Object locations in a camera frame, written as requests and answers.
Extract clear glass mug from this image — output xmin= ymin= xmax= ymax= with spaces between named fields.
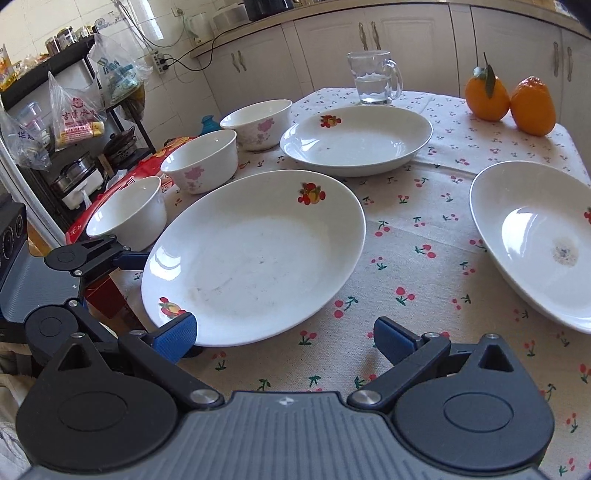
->
xmin=347 ymin=50 xmax=403 ymax=106

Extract white ceramic bowl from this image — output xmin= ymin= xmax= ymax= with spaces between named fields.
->
xmin=86 ymin=176 xmax=168 ymax=252

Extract white electric kettle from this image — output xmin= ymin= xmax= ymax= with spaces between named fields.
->
xmin=185 ymin=11 xmax=218 ymax=47

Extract clear bag with blue packets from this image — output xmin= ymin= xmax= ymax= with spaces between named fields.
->
xmin=88 ymin=32 xmax=153 ymax=109

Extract clear bag with cups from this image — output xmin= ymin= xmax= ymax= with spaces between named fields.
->
xmin=0 ymin=99 xmax=54 ymax=169

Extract white stacked containers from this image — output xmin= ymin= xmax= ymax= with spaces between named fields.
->
xmin=215 ymin=4 xmax=250 ymax=28

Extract white steamer pot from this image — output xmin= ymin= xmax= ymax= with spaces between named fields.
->
xmin=50 ymin=157 xmax=105 ymax=210

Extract white pink-floral bowl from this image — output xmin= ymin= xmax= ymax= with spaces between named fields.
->
xmin=220 ymin=100 xmax=293 ymax=151
xmin=160 ymin=130 xmax=239 ymax=194

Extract white kitchen cabinets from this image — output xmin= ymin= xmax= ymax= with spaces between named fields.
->
xmin=189 ymin=0 xmax=591 ymax=134

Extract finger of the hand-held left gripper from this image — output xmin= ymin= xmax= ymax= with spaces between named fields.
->
xmin=68 ymin=301 xmax=120 ymax=357
xmin=76 ymin=234 xmax=149 ymax=280

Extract red-print plastic bag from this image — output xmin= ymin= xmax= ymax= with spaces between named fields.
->
xmin=47 ymin=71 xmax=108 ymax=151

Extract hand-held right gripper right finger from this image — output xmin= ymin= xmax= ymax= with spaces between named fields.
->
xmin=348 ymin=316 xmax=515 ymax=413

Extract yellow oil bottle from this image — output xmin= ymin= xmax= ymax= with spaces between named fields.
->
xmin=0 ymin=44 xmax=24 ymax=90

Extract black countertop appliance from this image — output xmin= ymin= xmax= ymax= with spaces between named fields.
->
xmin=243 ymin=0 xmax=295 ymax=21

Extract black power cable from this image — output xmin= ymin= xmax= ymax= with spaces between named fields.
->
xmin=164 ymin=28 xmax=220 ymax=72

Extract black shelf rack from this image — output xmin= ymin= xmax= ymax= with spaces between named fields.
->
xmin=0 ymin=34 xmax=155 ymax=232

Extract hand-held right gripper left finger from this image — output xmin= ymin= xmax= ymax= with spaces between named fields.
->
xmin=55 ymin=313 xmax=225 ymax=409

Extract red printed gift box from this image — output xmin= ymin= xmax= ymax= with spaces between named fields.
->
xmin=65 ymin=135 xmax=192 ymax=320

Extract orange without leaf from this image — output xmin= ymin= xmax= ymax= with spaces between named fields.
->
xmin=510 ymin=76 xmax=557 ymax=137

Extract cherry-print tablecloth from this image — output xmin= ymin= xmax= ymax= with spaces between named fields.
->
xmin=108 ymin=87 xmax=591 ymax=480

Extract orange with leaf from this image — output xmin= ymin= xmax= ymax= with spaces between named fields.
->
xmin=464 ymin=53 xmax=511 ymax=122

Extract white fruit-print plate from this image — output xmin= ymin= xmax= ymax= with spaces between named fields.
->
xmin=469 ymin=161 xmax=591 ymax=334
xmin=141 ymin=169 xmax=367 ymax=348
xmin=279 ymin=106 xmax=433 ymax=177

